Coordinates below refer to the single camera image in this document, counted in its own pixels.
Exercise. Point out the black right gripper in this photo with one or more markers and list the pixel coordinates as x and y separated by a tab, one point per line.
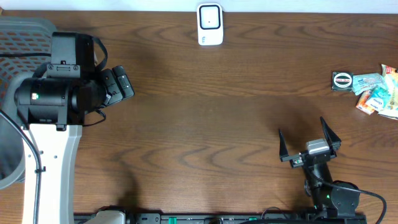
335	140

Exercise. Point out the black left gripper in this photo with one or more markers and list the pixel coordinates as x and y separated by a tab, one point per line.
115	94

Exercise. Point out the orange candy box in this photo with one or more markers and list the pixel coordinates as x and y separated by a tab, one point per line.
361	104

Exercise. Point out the dark green soap packet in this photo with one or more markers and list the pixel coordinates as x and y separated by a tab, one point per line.
342	81

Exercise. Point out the teal gum box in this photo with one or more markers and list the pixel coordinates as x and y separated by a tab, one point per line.
378	99

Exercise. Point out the mint green wipes pack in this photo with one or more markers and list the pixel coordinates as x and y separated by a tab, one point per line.
366	82

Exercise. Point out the cream snack bag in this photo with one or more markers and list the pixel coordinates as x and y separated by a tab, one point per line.
390	77

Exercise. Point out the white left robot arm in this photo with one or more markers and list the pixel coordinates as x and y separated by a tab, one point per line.
52	105

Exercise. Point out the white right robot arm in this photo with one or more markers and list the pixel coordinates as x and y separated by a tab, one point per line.
332	199

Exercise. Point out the grey plastic mesh basket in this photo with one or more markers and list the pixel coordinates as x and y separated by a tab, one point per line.
18	36

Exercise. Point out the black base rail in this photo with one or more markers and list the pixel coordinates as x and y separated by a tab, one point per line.
156	218

